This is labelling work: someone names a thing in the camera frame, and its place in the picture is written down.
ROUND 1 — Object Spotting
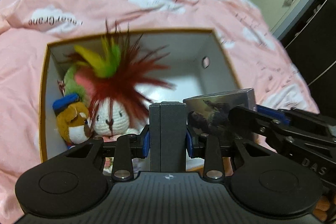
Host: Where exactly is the black wardrobe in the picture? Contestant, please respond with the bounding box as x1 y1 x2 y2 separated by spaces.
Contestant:
281 0 336 119

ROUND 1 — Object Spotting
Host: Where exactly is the picture printed box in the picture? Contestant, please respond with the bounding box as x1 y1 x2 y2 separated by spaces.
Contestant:
183 88 256 151

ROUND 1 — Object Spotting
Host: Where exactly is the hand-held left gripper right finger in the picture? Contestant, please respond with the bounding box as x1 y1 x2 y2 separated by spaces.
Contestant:
186 127 265 180

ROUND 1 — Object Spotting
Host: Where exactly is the brown dog plush blue hat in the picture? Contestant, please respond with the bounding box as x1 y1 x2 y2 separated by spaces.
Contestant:
52 93 91 147

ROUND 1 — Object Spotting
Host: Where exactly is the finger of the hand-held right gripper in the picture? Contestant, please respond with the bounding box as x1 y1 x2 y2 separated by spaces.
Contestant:
228 106 282 147
256 106 319 126

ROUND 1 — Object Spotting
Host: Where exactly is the white crochet bunny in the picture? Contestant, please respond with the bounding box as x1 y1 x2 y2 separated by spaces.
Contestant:
89 97 142 174

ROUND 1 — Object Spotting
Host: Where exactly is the person's right hand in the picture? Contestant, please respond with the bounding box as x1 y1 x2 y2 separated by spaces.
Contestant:
314 197 330 222

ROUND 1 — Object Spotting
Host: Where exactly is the orange cardboard box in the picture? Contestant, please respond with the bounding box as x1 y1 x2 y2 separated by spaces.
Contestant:
39 28 243 174

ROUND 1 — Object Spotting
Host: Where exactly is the pink printed blanket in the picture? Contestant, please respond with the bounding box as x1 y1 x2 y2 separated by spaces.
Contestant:
0 0 321 214

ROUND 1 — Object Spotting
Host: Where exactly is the pink fluffy peach plush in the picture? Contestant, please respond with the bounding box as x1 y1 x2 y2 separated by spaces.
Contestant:
62 63 93 102

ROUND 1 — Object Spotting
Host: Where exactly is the dark grey box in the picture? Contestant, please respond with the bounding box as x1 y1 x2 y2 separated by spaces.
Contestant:
149 102 187 173

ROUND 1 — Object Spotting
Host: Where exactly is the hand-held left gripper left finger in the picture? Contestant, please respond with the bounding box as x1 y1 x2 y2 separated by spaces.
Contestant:
65 131 151 182

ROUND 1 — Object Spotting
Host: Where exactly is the red feather toy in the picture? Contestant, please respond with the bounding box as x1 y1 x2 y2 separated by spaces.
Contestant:
66 19 176 135

